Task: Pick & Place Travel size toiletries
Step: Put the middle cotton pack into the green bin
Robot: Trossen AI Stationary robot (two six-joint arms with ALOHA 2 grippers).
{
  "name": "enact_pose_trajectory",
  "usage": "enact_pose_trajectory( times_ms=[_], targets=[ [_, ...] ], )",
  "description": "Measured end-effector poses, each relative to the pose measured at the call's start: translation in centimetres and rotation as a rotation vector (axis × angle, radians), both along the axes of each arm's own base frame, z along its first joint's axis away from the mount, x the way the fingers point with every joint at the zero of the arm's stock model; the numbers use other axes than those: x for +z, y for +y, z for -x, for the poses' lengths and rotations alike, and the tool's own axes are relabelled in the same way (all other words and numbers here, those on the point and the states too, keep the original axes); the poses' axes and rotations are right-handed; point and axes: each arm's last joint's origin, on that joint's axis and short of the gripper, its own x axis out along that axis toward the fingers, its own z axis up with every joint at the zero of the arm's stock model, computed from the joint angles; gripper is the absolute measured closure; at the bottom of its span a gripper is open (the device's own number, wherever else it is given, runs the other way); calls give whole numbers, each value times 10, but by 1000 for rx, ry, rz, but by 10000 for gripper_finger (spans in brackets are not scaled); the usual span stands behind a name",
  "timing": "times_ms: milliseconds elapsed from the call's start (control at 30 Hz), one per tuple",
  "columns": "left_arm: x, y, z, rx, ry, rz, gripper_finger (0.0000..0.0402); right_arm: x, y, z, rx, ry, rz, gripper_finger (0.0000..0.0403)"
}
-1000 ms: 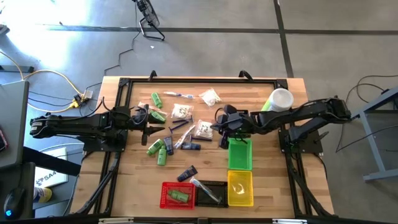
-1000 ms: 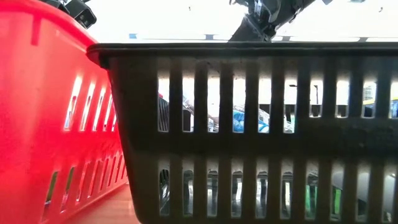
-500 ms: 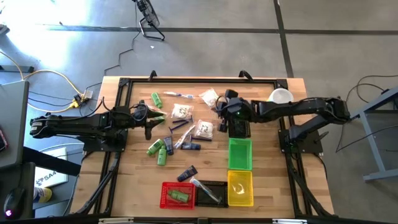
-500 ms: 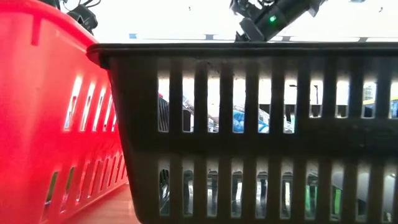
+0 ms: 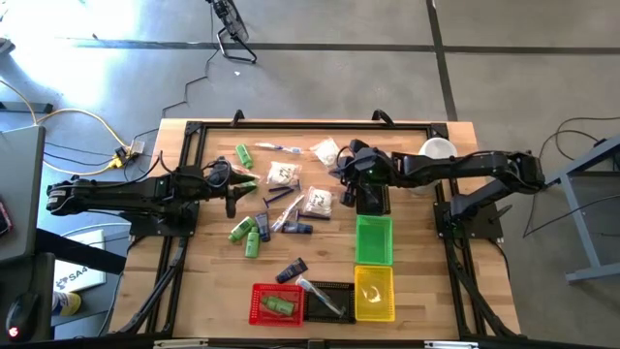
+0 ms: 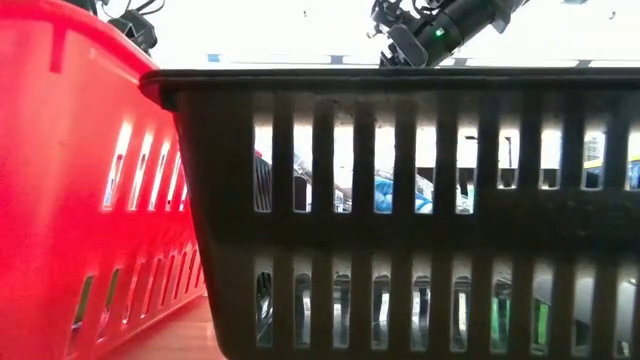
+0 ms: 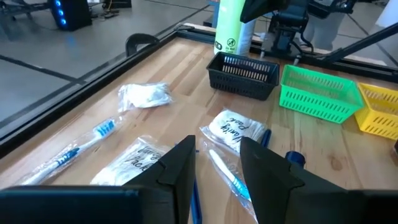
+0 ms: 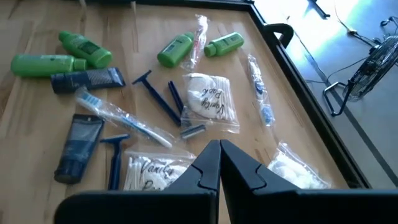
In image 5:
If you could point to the green plastic basket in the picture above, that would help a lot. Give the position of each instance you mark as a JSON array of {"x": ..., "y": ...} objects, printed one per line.
[{"x": 373, "y": 240}]

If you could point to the white green wipes canister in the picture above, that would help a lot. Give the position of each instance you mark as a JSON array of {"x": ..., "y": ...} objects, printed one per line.
[{"x": 438, "y": 147}]

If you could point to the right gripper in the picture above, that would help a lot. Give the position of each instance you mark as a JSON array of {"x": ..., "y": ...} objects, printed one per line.
[{"x": 373, "y": 167}]

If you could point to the dark blue DSC tube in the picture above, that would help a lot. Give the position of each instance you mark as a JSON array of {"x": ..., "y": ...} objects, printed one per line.
[{"x": 291, "y": 270}]

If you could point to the white printed box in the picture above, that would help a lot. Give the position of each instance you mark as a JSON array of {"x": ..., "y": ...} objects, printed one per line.
[{"x": 82, "y": 276}]

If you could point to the yellow white container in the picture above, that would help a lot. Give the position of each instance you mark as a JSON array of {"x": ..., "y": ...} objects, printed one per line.
[{"x": 68, "y": 304}]

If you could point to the black desk crossbar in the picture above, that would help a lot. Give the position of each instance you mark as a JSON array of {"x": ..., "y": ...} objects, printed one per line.
[{"x": 82, "y": 252}]

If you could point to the silver metal bracket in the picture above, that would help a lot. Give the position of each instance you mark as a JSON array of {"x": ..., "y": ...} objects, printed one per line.
[
  {"x": 450, "y": 345},
  {"x": 179, "y": 344}
]

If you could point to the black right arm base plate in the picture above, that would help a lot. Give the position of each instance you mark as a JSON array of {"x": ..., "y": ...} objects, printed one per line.
[{"x": 486, "y": 230}]

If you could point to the grey metal table frame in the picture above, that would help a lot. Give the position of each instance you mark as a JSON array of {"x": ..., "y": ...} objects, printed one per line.
[{"x": 600, "y": 272}]

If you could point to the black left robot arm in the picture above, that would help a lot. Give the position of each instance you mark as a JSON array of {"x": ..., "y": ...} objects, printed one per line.
[{"x": 121, "y": 194}]

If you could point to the clear bag of cotton balls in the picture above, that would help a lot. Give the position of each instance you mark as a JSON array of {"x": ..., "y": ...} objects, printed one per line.
[{"x": 323, "y": 151}]

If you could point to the dark red-edged device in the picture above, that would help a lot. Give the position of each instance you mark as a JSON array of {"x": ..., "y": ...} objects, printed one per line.
[{"x": 3, "y": 215}]

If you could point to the grey dark-capped tube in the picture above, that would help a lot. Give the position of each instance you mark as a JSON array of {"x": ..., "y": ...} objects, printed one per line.
[{"x": 263, "y": 227}]

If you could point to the grey desk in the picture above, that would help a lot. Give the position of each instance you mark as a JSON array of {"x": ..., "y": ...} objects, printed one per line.
[{"x": 19, "y": 194}]

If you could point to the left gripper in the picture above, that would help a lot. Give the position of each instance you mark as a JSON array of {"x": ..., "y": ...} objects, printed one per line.
[{"x": 218, "y": 181}]

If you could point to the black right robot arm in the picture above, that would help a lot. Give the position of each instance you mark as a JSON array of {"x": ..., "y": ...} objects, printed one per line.
[{"x": 460, "y": 165}]

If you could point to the black floor fan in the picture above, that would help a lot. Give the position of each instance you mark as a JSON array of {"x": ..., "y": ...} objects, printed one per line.
[{"x": 232, "y": 24}]

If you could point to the yellow plastic basket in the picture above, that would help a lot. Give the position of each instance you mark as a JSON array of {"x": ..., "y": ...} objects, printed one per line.
[{"x": 363, "y": 276}]

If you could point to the black side desk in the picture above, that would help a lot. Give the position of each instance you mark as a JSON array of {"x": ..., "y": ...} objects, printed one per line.
[{"x": 43, "y": 291}]

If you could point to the red plastic basket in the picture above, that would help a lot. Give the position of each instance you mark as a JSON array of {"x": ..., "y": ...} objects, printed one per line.
[{"x": 257, "y": 315}]

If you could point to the black flat floor bar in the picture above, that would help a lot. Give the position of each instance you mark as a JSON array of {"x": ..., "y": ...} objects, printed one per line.
[{"x": 24, "y": 107}]

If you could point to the black plastic basket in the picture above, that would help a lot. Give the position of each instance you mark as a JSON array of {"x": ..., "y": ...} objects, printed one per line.
[
  {"x": 315, "y": 312},
  {"x": 375, "y": 206}
]

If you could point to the black computer mouse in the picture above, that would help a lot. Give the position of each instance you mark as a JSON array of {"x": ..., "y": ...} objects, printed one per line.
[{"x": 21, "y": 315}]

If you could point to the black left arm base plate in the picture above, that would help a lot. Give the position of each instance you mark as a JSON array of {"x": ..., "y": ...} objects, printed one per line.
[{"x": 145, "y": 225}]

